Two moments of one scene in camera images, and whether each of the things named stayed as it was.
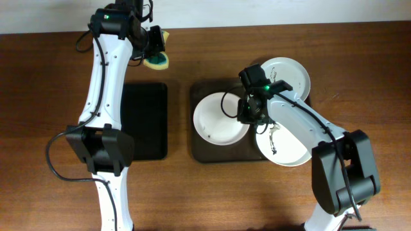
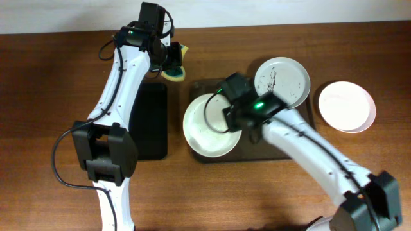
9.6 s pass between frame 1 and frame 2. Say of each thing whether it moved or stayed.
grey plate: stayed
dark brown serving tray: stayed
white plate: moved
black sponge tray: stayed
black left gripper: moved
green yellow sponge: moved
